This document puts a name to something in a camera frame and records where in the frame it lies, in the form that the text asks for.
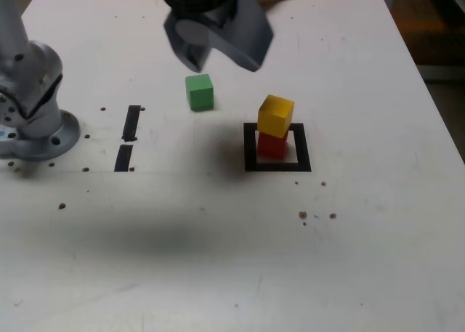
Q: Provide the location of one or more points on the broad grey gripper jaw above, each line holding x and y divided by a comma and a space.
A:
247, 37

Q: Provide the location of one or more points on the green cube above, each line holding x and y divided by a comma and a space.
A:
199, 94

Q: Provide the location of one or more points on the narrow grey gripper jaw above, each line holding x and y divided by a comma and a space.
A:
181, 54

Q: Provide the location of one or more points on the black tape square outline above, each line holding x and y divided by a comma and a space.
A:
250, 150

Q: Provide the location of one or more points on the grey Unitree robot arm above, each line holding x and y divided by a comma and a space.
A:
34, 92

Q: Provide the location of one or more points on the red cube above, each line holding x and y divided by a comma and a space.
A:
270, 146

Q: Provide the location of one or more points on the yellow cube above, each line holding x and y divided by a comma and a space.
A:
274, 117

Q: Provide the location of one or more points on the grey metal bar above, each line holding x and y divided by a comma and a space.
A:
441, 72

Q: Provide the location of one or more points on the black tape strip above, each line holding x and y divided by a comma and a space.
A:
130, 123

